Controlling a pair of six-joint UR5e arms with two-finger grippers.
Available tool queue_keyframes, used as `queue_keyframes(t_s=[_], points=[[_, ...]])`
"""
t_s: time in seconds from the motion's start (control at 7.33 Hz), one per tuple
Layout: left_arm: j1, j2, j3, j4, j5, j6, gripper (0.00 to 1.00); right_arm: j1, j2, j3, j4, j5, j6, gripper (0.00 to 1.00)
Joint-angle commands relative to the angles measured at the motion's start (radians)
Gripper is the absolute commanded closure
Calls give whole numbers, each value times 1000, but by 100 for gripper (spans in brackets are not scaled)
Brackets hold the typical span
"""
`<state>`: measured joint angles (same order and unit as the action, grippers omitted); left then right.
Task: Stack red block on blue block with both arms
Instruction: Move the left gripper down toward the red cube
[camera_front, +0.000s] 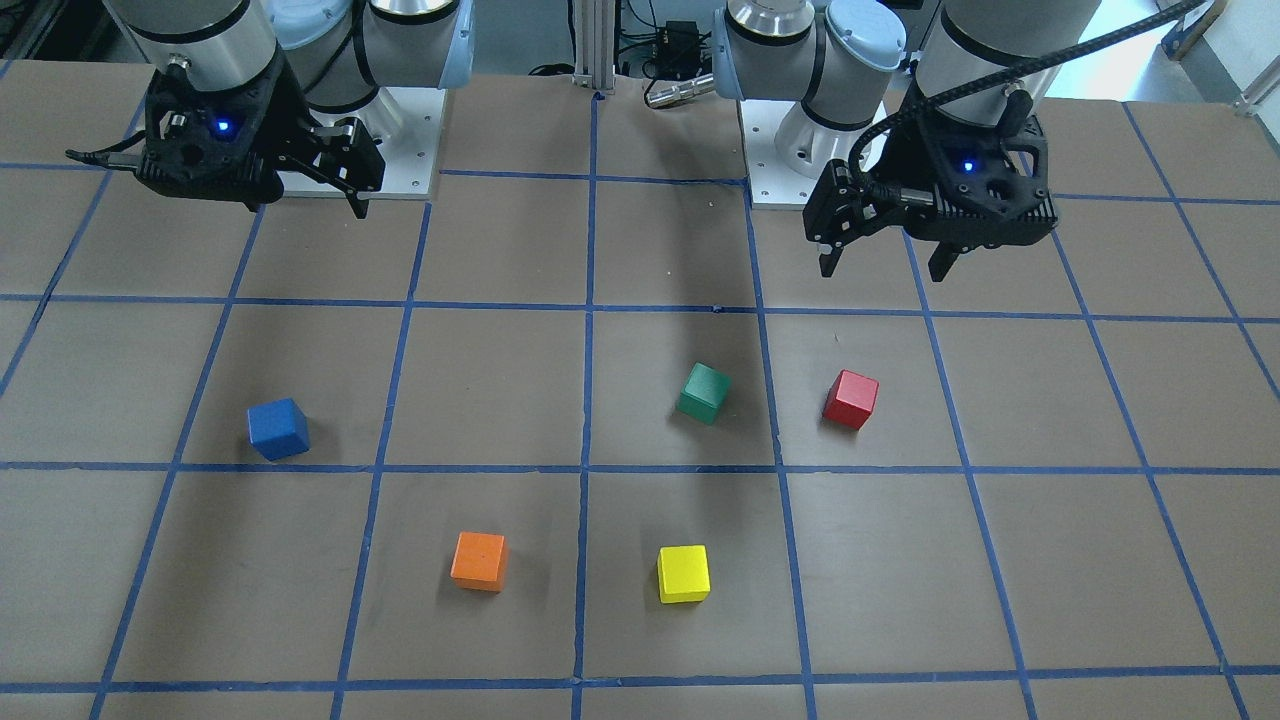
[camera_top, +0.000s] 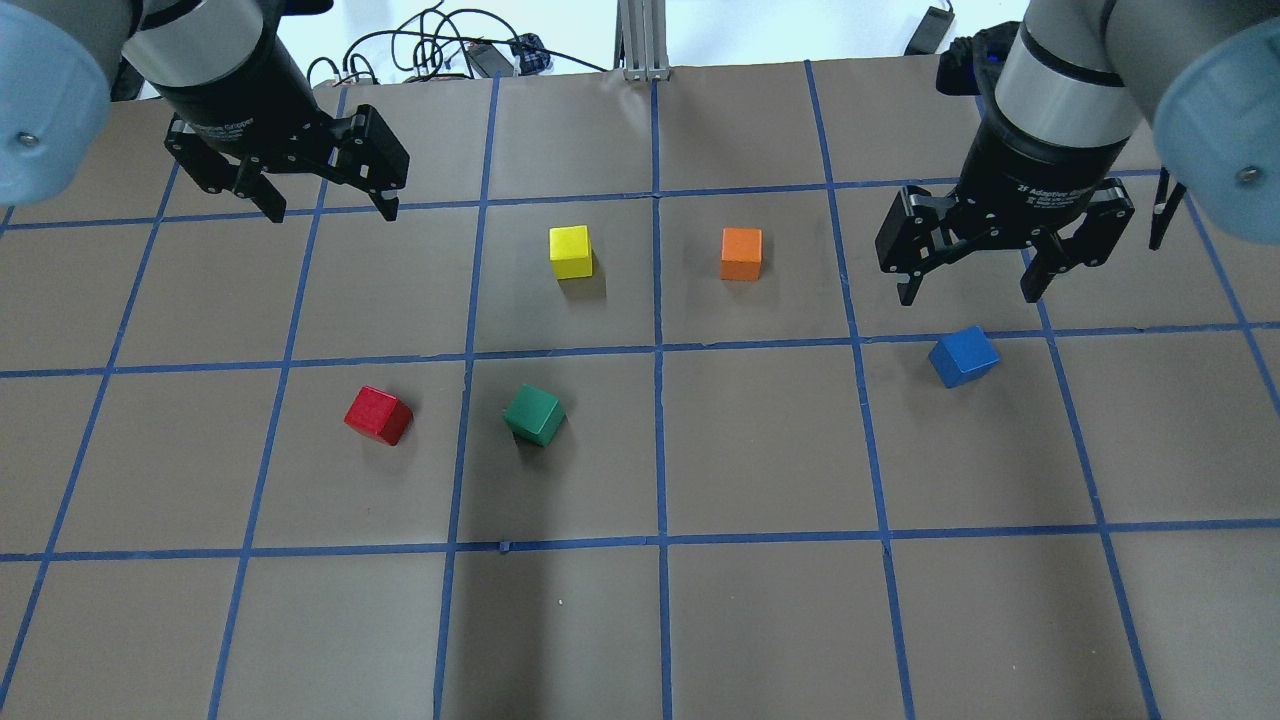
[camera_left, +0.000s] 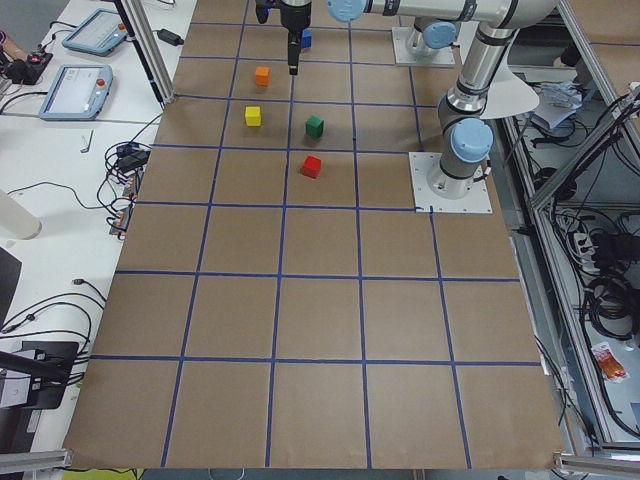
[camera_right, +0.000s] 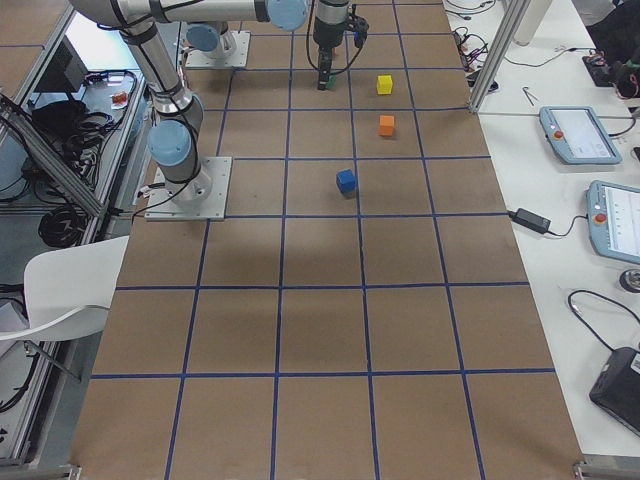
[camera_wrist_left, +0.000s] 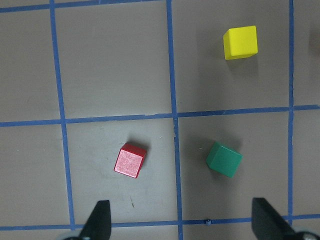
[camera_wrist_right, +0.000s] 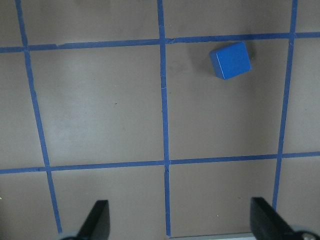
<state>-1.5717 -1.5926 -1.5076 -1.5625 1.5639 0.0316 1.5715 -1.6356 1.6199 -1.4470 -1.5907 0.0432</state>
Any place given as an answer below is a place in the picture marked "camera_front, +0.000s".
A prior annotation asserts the red wooden block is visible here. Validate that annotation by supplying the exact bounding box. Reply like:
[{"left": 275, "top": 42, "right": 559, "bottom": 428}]
[{"left": 822, "top": 369, "right": 881, "bottom": 430}]

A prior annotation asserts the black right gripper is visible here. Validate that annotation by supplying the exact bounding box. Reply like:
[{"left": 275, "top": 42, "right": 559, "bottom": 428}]
[{"left": 133, "top": 47, "right": 387, "bottom": 219}]

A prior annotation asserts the yellow wooden block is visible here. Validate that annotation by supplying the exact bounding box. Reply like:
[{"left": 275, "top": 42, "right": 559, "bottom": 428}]
[{"left": 655, "top": 544, "right": 710, "bottom": 603}]

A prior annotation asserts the aluminium frame post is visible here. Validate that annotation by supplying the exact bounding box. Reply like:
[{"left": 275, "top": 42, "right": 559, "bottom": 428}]
[{"left": 571, "top": 0, "right": 620, "bottom": 95}]

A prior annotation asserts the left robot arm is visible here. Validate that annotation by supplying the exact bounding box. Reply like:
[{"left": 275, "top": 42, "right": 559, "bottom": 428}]
[{"left": 713, "top": 1, "right": 1098, "bottom": 282}]

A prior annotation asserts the black electronics box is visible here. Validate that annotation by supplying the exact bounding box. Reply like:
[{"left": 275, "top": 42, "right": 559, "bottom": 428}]
[{"left": 654, "top": 20, "right": 703, "bottom": 79}]

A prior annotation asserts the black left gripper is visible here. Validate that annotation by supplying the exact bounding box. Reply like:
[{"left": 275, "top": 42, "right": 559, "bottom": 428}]
[{"left": 803, "top": 90, "right": 1059, "bottom": 283}]

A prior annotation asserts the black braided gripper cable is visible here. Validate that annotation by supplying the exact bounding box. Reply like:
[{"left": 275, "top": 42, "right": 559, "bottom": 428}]
[{"left": 849, "top": 0, "right": 1211, "bottom": 201}]

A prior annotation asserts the orange wooden block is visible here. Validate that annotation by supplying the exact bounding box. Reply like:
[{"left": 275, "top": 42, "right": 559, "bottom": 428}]
[{"left": 449, "top": 530, "right": 509, "bottom": 593}]

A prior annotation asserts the silver cylindrical connector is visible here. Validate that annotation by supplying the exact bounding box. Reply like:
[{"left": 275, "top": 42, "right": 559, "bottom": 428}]
[{"left": 643, "top": 73, "right": 716, "bottom": 110}]

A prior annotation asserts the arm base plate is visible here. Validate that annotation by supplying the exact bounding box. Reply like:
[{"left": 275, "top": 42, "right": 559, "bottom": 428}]
[
  {"left": 739, "top": 99, "right": 868, "bottom": 210},
  {"left": 312, "top": 87, "right": 449, "bottom": 200}
]

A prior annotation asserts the blue wooden block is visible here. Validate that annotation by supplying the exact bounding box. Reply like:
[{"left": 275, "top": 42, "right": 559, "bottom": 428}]
[{"left": 246, "top": 398, "right": 311, "bottom": 462}]

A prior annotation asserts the green wooden block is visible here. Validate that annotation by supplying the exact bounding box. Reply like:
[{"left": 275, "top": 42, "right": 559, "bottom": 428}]
[{"left": 676, "top": 363, "right": 732, "bottom": 425}]

